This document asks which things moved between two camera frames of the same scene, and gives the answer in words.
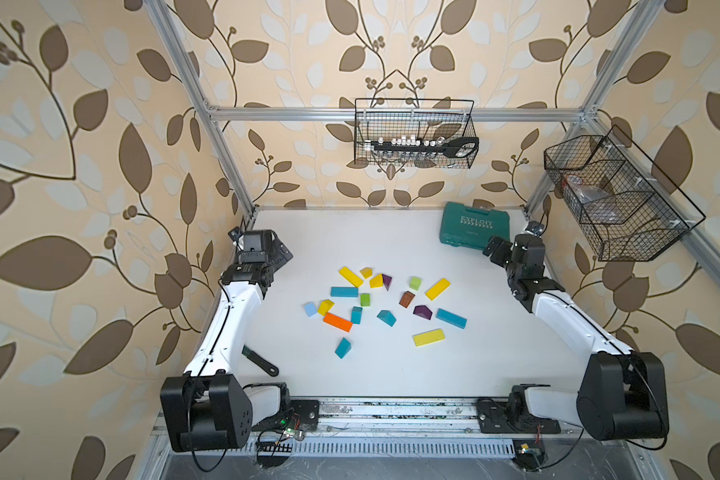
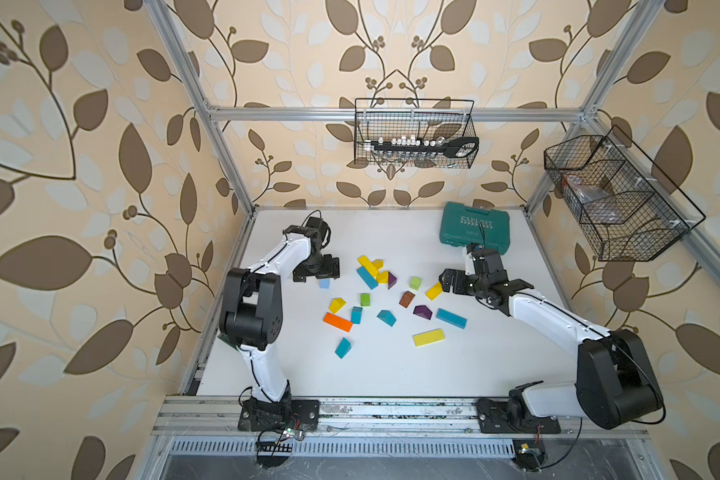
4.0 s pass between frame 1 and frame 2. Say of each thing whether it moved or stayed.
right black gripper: moved
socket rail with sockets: stayed
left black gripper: moved
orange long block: stayed
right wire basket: stayed
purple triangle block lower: stayed
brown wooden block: stayed
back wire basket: stayed
